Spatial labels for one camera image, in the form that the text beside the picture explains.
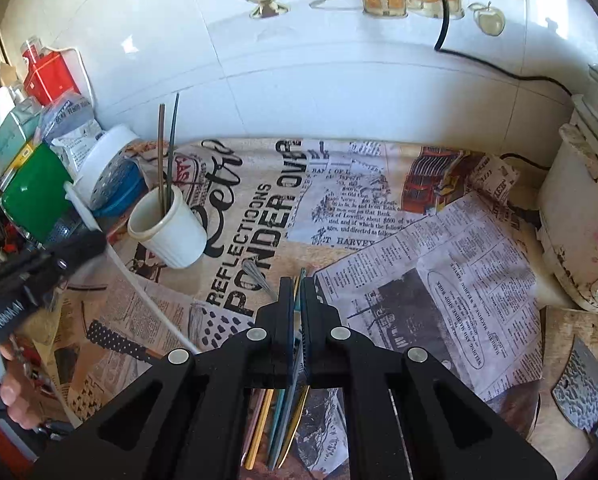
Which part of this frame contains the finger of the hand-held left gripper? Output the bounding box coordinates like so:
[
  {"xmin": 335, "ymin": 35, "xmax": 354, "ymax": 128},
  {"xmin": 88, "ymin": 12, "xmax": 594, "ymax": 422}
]
[{"xmin": 49, "ymin": 229, "xmax": 108, "ymax": 276}]

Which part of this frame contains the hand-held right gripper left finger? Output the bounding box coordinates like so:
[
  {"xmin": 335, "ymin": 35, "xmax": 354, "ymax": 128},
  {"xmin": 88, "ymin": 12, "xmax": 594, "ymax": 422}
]
[{"xmin": 29, "ymin": 276, "xmax": 300, "ymax": 480}]

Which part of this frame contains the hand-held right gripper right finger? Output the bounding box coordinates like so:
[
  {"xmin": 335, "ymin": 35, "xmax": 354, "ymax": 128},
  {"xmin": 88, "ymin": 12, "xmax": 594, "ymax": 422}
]
[{"xmin": 301, "ymin": 276, "xmax": 557, "ymax": 480}]

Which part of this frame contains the white chopstick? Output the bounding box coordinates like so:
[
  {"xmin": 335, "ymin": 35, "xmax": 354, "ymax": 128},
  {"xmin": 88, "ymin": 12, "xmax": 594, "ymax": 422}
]
[{"xmin": 63, "ymin": 182, "xmax": 200, "ymax": 356}]

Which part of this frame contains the white ceramic cup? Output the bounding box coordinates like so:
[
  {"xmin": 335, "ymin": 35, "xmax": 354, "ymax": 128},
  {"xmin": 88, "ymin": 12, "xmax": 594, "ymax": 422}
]
[{"xmin": 127, "ymin": 183, "xmax": 209, "ymax": 269}]

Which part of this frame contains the teal chopstick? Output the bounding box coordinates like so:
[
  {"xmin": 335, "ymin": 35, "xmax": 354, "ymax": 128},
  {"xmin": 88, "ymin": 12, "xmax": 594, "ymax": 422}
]
[{"xmin": 267, "ymin": 267, "xmax": 308, "ymax": 468}]

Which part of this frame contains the person's left hand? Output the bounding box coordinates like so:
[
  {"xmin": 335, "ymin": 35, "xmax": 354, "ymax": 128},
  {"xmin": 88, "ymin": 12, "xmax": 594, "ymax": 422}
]
[{"xmin": 0, "ymin": 342, "xmax": 54, "ymax": 431}]

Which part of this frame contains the newspaper print tablecloth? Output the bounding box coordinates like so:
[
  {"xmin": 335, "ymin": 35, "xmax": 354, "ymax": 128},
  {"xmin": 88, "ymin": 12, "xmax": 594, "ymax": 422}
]
[{"xmin": 44, "ymin": 137, "xmax": 545, "ymax": 480}]

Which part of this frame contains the blue plastic bowl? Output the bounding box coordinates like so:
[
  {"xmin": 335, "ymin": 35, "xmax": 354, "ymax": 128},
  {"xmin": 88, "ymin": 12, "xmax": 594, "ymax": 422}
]
[{"xmin": 96, "ymin": 160, "xmax": 147, "ymax": 218}]

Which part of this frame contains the green plastic container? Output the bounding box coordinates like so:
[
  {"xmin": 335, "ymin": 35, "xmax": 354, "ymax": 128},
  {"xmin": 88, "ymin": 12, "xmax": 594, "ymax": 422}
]
[{"xmin": 0, "ymin": 142, "xmax": 77, "ymax": 243}]

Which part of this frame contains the white and blue lidded tub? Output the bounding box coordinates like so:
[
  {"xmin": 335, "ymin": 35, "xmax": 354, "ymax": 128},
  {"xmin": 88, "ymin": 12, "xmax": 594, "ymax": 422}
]
[{"xmin": 71, "ymin": 125, "xmax": 140, "ymax": 211}]

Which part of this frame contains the brown chopstick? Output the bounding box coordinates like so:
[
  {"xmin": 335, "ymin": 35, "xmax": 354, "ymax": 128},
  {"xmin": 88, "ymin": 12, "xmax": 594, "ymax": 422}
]
[{"xmin": 158, "ymin": 103, "xmax": 170, "ymax": 213}]

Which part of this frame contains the teal box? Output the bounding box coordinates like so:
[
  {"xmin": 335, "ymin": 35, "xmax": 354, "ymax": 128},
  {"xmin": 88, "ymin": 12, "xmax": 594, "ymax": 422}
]
[{"xmin": 0, "ymin": 110, "xmax": 40, "ymax": 171}]

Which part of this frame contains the dark green chopstick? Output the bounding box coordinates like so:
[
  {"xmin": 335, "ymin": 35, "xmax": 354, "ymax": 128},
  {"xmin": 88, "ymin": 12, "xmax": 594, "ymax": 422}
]
[{"xmin": 166, "ymin": 92, "xmax": 181, "ymax": 213}]

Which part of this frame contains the blue grey packet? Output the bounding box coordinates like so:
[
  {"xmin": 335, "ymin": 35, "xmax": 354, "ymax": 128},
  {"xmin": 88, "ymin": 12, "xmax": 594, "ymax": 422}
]
[{"xmin": 41, "ymin": 92, "xmax": 97, "ymax": 146}]

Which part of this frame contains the newspaper sheet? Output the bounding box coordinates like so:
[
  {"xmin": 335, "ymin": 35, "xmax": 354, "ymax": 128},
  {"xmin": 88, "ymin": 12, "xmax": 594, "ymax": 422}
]
[{"xmin": 314, "ymin": 192, "xmax": 545, "ymax": 403}]

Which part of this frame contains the red box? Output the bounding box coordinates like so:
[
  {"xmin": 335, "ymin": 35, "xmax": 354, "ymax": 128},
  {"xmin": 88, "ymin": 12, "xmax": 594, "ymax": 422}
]
[{"xmin": 21, "ymin": 47, "xmax": 80, "ymax": 108}]

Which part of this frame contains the wooden cutting board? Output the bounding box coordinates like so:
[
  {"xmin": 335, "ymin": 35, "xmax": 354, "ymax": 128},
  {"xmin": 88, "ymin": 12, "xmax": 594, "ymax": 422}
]
[{"xmin": 529, "ymin": 305, "xmax": 598, "ymax": 456}]

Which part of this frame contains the hammered steel cleaver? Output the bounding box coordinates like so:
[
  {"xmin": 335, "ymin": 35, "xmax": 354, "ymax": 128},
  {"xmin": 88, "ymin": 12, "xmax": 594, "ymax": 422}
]
[{"xmin": 550, "ymin": 336, "xmax": 598, "ymax": 433}]

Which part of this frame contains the white rice cooker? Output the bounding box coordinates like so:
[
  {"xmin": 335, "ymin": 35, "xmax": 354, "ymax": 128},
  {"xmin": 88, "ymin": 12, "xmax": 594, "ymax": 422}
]
[{"xmin": 534, "ymin": 64, "xmax": 598, "ymax": 313}]

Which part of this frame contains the black cooker cord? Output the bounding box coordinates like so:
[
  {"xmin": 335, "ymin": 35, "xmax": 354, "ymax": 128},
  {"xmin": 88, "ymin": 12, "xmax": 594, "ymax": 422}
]
[{"xmin": 499, "ymin": 154, "xmax": 552, "ymax": 228}]

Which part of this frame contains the black power cable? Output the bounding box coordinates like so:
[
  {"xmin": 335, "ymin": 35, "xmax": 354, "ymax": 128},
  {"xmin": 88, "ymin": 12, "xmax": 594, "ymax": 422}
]
[{"xmin": 431, "ymin": 0, "xmax": 575, "ymax": 98}]

